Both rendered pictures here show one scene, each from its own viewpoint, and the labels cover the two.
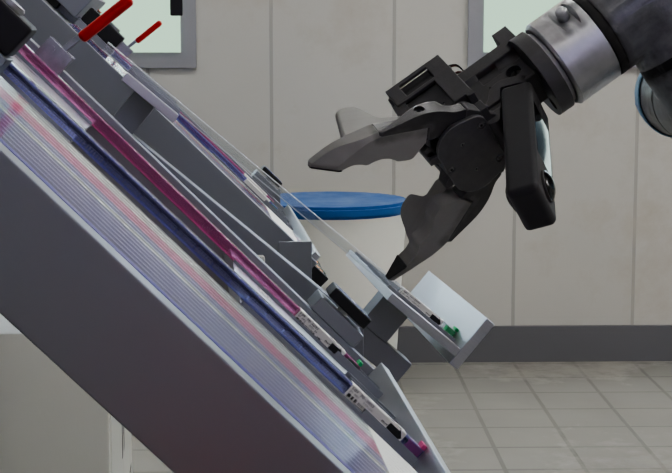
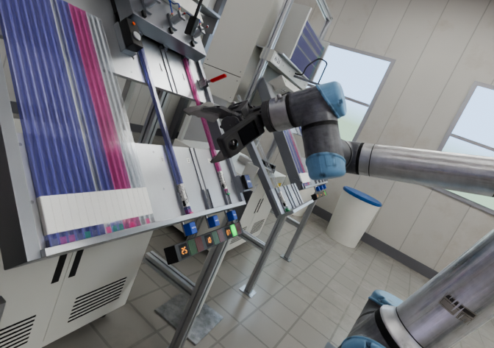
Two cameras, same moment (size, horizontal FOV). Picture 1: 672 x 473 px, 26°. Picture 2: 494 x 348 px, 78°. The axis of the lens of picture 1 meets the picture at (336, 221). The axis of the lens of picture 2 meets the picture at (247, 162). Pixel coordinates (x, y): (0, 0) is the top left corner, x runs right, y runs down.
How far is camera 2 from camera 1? 74 cm
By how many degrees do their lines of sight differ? 29
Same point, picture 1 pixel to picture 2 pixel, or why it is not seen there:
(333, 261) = (353, 208)
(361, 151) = (195, 111)
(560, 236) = (423, 236)
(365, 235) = (364, 206)
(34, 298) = not seen: outside the picture
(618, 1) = (295, 97)
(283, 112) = not seen: hidden behind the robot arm
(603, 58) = (282, 115)
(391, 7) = not seen: hidden behind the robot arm
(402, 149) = (209, 117)
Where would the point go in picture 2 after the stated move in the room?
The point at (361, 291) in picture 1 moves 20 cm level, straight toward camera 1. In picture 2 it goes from (356, 218) to (353, 220)
